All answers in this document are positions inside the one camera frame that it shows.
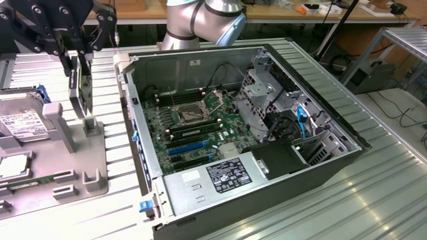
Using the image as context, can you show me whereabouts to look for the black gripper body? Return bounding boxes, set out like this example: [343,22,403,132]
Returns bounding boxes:
[5,0,95,31]

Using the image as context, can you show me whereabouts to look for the black NVIDIA graphics card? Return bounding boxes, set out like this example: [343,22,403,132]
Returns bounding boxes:
[67,53,95,119]

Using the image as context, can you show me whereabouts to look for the silver hard disk drive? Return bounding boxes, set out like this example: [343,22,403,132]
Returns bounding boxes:
[0,89,52,144]

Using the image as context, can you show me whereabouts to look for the thin metal locking lever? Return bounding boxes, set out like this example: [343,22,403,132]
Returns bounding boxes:
[168,85,179,111]

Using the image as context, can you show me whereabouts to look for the CPU socket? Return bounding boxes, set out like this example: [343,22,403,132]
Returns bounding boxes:
[175,101,215,126]

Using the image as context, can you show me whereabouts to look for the metal socket cover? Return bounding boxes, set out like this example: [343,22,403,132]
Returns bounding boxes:
[198,89,232,118]

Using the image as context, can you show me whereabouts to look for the green RAM stick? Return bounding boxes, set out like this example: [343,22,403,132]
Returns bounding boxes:
[170,121,224,139]
[0,174,59,191]

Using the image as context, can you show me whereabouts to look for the grey parts rack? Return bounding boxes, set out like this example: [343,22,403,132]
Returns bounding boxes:
[0,101,111,219]

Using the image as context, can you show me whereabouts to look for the long black expansion slot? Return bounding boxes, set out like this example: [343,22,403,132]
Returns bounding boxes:
[171,156,211,173]
[166,137,202,150]

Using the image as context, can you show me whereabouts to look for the silver CPU chip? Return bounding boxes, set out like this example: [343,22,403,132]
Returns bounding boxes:
[0,154,31,178]

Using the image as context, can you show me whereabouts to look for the silver metal disk bay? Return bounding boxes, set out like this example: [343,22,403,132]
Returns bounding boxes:
[236,67,303,137]

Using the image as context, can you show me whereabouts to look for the blue expansion slot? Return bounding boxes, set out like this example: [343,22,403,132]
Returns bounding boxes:
[167,141,206,156]

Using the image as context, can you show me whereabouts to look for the green motherboard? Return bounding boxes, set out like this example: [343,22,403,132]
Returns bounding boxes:
[142,88,266,175]

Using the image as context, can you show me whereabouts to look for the orange white small box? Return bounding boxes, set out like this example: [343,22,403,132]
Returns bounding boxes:
[295,3,322,15]

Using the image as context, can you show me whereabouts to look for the silver chipset heatsink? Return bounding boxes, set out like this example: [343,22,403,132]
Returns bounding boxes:
[218,143,240,155]

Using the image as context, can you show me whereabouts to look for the white flat box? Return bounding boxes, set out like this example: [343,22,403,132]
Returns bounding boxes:
[316,4,344,15]

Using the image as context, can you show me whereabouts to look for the black tripod pole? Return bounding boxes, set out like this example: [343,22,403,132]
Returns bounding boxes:
[315,0,362,60]

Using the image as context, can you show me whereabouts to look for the blue plastic case latch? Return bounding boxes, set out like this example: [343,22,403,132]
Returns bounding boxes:
[138,199,152,214]

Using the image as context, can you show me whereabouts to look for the grey power supply unit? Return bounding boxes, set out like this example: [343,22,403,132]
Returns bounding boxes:
[160,150,272,219]

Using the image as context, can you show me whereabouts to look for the white paper stack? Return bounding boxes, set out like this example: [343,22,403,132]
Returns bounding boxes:
[358,3,396,18]

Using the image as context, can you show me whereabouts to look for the black floor device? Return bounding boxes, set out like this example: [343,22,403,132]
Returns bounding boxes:
[344,59,398,95]

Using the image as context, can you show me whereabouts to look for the black power adapter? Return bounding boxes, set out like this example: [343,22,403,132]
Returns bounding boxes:
[390,2,407,15]

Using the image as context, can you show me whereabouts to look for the open black PC case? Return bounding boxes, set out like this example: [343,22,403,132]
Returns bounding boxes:
[112,43,372,240]

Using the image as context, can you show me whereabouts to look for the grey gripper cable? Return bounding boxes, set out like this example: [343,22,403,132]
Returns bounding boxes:
[111,23,122,48]

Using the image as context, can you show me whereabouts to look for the grey metal frame rail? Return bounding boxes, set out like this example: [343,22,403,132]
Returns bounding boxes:
[0,52,17,90]

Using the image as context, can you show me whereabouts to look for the blue disk bracket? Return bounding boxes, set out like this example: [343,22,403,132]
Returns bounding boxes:
[33,84,52,105]

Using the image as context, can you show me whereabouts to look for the black looped wire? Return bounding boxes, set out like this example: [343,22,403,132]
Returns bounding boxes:
[203,62,250,91]

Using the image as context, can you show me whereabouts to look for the black disk wire bundle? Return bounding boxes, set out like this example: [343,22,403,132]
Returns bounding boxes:
[264,109,303,144]

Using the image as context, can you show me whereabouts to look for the blue flat disk wire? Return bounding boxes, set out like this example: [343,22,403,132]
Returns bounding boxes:
[295,105,308,141]

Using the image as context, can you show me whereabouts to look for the black coiled floor cable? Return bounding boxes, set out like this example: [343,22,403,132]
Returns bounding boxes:
[328,53,350,75]

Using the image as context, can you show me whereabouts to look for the aluminium frame table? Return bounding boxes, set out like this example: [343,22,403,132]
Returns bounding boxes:
[342,26,427,88]

